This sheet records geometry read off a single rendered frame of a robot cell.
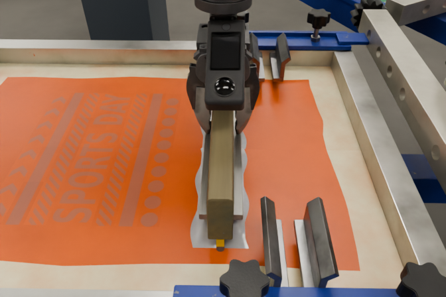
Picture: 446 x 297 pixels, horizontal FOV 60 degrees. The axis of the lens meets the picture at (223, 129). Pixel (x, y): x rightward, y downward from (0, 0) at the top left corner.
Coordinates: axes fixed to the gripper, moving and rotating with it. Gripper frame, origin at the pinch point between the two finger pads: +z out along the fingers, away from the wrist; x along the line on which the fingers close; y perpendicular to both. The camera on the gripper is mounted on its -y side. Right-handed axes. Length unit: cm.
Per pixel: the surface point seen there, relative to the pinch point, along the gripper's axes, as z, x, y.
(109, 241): 5.1, 14.1, -16.4
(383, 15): -4.7, -32.3, 31.6
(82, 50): 1.0, 29.3, 26.3
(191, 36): 95, 27, 227
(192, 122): 4.6, 5.3, 7.4
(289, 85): 4.3, -12.7, 19.0
